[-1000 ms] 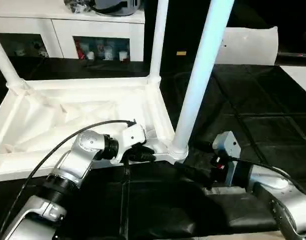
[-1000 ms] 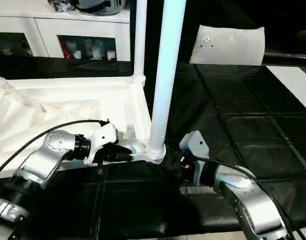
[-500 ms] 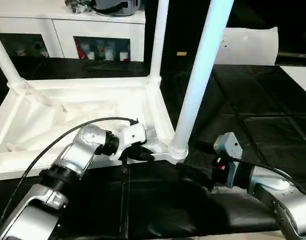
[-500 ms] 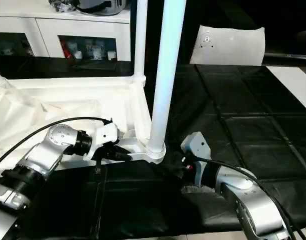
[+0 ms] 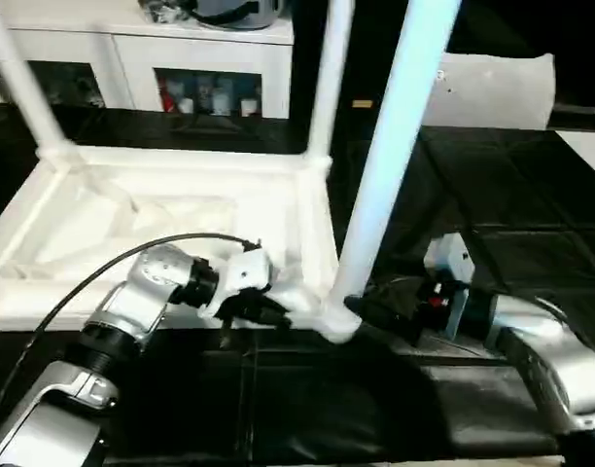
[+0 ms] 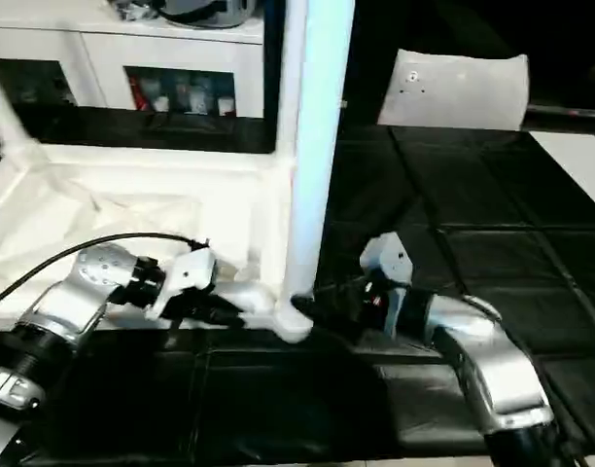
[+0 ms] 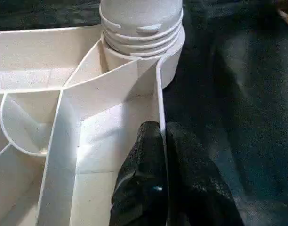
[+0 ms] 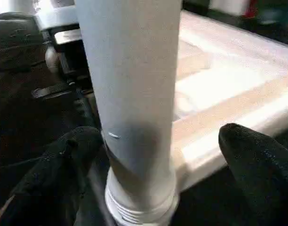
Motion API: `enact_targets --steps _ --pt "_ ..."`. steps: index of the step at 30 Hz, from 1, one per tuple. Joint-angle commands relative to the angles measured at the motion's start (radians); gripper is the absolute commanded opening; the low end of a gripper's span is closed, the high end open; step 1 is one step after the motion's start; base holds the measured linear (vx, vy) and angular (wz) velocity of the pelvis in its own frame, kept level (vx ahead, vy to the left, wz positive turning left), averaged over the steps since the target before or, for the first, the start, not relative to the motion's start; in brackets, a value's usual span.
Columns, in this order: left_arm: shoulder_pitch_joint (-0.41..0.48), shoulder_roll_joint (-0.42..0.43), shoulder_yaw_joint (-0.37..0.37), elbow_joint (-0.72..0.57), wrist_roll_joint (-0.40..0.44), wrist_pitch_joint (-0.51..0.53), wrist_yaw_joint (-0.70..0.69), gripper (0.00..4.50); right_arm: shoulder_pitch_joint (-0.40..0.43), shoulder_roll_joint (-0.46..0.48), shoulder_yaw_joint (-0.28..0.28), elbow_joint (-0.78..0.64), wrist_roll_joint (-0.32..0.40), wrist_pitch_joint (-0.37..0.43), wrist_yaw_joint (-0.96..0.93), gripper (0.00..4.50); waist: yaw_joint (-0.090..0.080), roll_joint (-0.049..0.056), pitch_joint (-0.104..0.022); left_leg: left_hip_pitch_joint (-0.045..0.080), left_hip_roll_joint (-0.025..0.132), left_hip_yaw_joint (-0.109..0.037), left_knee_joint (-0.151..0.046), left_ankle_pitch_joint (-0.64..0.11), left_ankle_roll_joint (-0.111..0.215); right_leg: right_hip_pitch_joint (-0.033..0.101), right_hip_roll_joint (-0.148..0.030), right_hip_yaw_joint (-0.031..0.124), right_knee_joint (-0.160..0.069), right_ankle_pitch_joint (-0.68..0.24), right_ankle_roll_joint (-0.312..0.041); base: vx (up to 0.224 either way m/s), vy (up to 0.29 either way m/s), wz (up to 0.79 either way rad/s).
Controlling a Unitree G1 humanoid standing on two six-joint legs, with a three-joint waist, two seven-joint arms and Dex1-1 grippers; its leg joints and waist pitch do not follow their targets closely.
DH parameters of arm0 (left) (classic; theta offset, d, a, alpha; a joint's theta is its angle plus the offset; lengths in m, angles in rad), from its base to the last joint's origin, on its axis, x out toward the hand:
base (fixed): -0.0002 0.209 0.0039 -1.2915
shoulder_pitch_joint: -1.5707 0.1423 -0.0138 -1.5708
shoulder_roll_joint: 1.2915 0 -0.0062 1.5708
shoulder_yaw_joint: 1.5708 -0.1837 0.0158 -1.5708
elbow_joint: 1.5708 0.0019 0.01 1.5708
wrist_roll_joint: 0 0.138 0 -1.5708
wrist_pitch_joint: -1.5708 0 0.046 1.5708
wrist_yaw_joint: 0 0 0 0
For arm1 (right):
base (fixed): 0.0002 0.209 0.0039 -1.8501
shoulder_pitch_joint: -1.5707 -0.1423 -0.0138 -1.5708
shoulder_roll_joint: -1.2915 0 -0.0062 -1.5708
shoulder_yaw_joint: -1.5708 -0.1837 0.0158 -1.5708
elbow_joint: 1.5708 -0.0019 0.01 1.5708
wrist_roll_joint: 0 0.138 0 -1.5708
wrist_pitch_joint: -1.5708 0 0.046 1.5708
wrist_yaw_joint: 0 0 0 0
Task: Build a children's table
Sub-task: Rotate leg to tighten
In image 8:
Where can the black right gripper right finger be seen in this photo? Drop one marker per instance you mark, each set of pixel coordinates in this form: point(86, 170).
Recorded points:
point(264, 179)

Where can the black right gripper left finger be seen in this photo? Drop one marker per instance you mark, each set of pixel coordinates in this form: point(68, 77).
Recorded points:
point(57, 183)

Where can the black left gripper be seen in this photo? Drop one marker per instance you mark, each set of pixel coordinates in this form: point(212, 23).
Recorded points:
point(73, 61)

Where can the white plastic table leg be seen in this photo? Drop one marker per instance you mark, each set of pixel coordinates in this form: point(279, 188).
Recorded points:
point(130, 70)

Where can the red bottle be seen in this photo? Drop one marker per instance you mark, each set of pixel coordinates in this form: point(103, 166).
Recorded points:
point(253, 8)

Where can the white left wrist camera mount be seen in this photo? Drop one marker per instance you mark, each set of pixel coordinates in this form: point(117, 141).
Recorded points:
point(59, 16)

